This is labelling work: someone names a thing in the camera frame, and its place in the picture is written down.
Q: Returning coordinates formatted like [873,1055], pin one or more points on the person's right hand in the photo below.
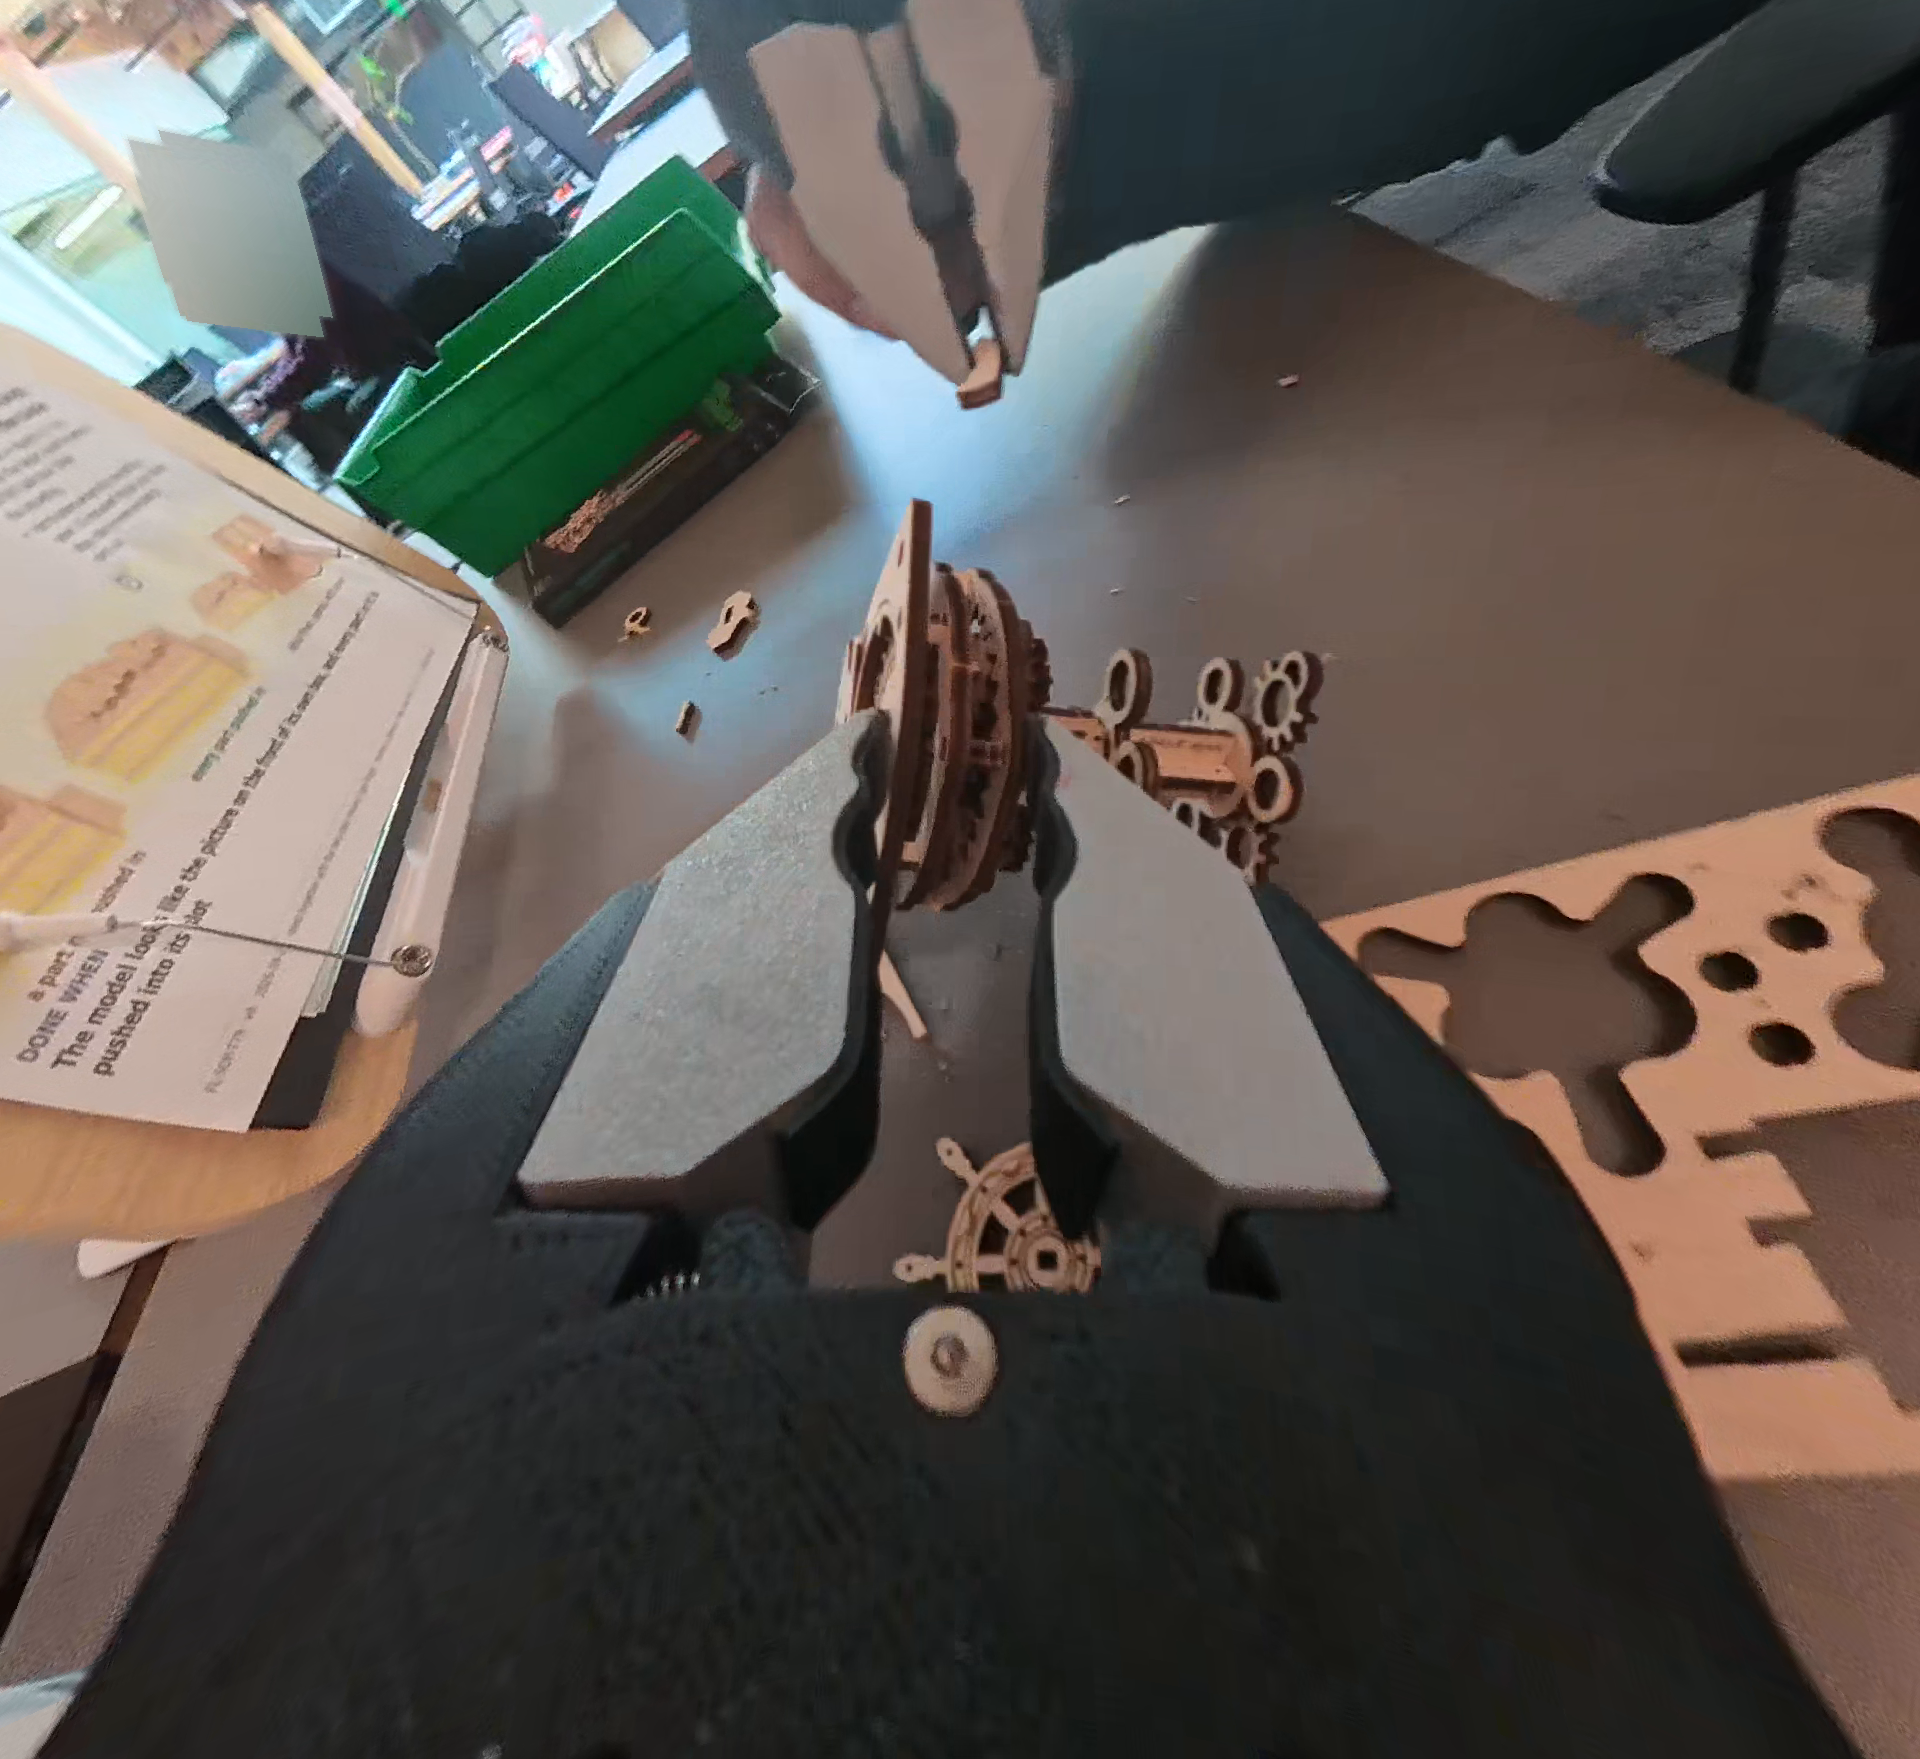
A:
[803,253]

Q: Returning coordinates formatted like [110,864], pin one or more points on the black printed kit box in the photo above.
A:
[660,515]

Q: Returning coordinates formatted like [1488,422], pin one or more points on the small keyhole wooden piece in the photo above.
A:
[735,621]

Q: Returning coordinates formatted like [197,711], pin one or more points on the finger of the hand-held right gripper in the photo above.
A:
[833,123]
[1005,93]

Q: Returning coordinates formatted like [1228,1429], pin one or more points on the printed instruction sheet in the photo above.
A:
[197,739]

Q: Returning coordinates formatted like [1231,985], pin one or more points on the wooden ship wheel part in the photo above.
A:
[1005,1234]

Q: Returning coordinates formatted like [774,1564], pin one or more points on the cut-out plywood sheet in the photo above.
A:
[1695,1158]

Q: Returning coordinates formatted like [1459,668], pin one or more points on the wooden gear axle assembly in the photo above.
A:
[1200,755]

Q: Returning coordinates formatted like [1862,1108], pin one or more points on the person's right forearm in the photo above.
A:
[1350,93]

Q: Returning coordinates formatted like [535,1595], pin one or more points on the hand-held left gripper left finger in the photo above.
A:
[705,1022]

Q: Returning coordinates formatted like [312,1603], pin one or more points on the black chair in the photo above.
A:
[1724,140]

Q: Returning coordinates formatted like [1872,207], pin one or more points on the white page holder bar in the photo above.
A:
[428,860]

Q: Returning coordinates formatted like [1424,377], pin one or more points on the small curved wooden part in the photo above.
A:
[983,376]

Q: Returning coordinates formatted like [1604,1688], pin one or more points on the round wooden gear model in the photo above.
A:
[953,739]

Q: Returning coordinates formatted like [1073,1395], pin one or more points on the grey background table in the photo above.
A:
[660,140]

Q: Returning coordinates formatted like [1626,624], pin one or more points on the thin wooden stick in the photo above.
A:
[905,997]

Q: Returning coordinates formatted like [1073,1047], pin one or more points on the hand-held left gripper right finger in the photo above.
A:
[1200,1040]

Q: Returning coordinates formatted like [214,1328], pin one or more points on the green plastic bin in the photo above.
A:
[555,380]

